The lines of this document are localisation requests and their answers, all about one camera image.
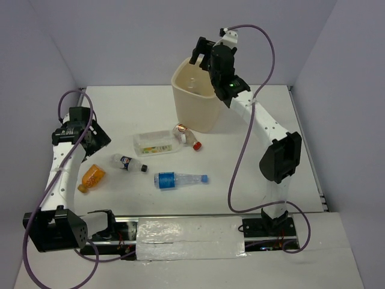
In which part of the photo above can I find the orange juice bottle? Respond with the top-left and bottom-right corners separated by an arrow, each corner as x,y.
78,164 -> 106,193

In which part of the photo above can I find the blue label water bottle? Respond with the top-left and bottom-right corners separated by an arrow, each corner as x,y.
186,78 -> 198,93

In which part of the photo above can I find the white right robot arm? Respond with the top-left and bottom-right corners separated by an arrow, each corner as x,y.
189,36 -> 302,235

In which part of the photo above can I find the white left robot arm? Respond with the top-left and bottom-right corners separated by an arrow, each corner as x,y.
23,107 -> 118,252

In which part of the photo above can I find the beige plastic bin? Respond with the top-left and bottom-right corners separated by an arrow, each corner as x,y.
171,58 -> 223,133

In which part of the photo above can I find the pepsi label clear bottle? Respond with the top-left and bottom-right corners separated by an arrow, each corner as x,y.
111,154 -> 148,173

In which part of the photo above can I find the square clear juice bottle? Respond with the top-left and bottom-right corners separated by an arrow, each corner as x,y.
133,130 -> 186,157

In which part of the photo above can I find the red cap clear bottle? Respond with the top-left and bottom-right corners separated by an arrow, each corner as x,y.
173,123 -> 202,151

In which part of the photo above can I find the blue cap clear bottle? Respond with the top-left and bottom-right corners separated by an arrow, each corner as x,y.
153,172 -> 209,190

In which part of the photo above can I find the white foil cover sheet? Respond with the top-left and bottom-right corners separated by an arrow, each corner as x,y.
136,216 -> 247,261

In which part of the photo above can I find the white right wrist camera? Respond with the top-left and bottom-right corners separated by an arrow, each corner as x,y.
216,28 -> 238,49

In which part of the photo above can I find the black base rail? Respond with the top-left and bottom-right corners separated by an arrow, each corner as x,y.
91,216 -> 300,261

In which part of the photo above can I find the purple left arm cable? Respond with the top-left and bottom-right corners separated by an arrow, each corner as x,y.
22,89 -> 139,289

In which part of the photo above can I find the aluminium table edge rail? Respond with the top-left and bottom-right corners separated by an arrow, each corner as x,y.
287,85 -> 330,213

